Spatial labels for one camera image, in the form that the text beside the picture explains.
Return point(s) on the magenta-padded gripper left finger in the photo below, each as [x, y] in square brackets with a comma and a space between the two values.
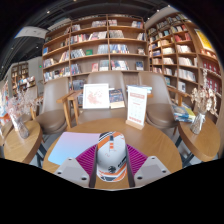
[85, 160]

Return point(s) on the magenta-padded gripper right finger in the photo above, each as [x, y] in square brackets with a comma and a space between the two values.
[138, 160]

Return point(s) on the white orange black computer mouse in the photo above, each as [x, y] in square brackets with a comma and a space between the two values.
[111, 156]

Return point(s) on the pink blue gradient mouse pad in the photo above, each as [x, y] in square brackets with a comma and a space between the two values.
[73, 145]

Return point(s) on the white red sign wooden base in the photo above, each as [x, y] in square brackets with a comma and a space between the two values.
[136, 106]

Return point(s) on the brown leather wooden armchair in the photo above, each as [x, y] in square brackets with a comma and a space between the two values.
[103, 77]
[53, 110]
[160, 110]

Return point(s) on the round wooden side table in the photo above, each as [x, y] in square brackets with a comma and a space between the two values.
[23, 146]
[203, 143]

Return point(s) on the white framed floral picture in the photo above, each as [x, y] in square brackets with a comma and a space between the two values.
[96, 96]

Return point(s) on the stack of colourful books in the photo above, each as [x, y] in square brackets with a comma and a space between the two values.
[184, 114]

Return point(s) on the dark blue book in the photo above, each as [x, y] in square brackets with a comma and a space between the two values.
[116, 97]

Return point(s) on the glass vase with dried flowers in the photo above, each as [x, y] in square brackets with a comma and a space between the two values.
[198, 123]
[21, 128]

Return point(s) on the light blue book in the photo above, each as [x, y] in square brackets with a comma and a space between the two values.
[148, 88]

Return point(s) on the colourful book display rack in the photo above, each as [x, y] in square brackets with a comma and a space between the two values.
[3, 103]

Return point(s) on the small distant wooden bookshelf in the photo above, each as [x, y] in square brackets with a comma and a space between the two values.
[20, 75]

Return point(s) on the angled wooden bookshelf with books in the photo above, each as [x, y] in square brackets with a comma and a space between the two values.
[176, 50]

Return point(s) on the wide wooden bookshelf with books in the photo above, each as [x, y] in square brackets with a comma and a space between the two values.
[96, 43]

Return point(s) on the white hanging ceiling sign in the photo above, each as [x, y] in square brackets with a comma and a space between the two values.
[31, 32]

